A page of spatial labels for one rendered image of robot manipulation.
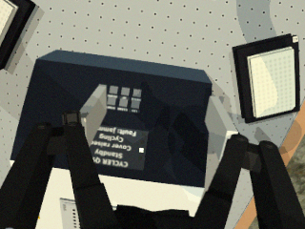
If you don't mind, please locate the grey and dark blue benchtop lab instrument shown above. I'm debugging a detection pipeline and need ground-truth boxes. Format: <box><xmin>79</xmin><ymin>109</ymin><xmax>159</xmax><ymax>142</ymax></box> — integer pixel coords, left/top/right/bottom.
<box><xmin>10</xmin><ymin>50</ymin><xmax>213</xmax><ymax>229</ymax></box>

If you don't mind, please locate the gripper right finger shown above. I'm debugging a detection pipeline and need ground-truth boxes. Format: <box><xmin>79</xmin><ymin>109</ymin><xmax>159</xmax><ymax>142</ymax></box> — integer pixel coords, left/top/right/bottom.
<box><xmin>188</xmin><ymin>96</ymin><xmax>305</xmax><ymax>229</ymax></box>

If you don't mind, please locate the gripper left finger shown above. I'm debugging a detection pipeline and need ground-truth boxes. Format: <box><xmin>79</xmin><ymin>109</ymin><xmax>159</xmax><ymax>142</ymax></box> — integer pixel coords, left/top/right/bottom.
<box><xmin>0</xmin><ymin>86</ymin><xmax>122</xmax><ymax>229</ymax></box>

